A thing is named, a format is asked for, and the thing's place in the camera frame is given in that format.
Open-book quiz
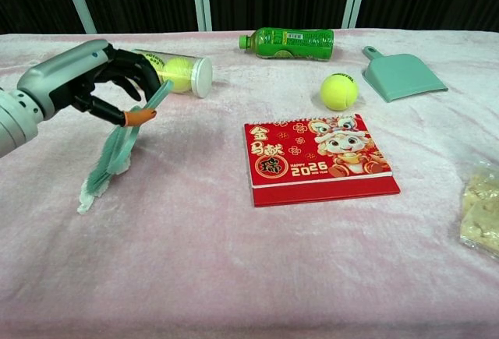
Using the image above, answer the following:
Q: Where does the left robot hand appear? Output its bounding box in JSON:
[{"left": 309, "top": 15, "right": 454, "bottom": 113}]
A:
[{"left": 17, "top": 38, "right": 161, "bottom": 128}]

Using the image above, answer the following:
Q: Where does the loose yellow tennis ball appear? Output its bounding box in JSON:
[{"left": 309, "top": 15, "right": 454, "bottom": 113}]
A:
[{"left": 320, "top": 72, "right": 359, "bottom": 112}]

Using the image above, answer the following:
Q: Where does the red 2026 desk calendar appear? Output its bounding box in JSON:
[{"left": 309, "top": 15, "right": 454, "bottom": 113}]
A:
[{"left": 243, "top": 112, "right": 402, "bottom": 208}]

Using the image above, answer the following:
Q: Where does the yellow tennis ball in tube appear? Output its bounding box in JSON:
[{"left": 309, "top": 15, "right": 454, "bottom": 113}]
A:
[
  {"left": 161, "top": 57, "right": 195, "bottom": 94},
  {"left": 146, "top": 53, "right": 167, "bottom": 79}
]

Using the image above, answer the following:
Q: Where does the green plastic dustpan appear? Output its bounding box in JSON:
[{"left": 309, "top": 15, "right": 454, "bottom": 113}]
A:
[{"left": 361, "top": 45, "right": 449, "bottom": 104}]

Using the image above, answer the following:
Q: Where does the clear tennis ball tube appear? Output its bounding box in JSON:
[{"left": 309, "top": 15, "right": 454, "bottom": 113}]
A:
[{"left": 130, "top": 48, "right": 214, "bottom": 99}]

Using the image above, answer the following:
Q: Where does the green tea bottle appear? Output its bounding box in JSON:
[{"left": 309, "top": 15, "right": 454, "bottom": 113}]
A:
[{"left": 238, "top": 28, "right": 335, "bottom": 62}]

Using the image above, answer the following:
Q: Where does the pink plush table cloth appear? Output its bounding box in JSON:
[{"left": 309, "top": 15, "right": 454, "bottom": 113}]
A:
[{"left": 0, "top": 26, "right": 499, "bottom": 339}]

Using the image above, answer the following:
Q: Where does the clear bag of snacks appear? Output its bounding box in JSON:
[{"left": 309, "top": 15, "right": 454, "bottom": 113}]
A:
[{"left": 458, "top": 159, "right": 499, "bottom": 264}]

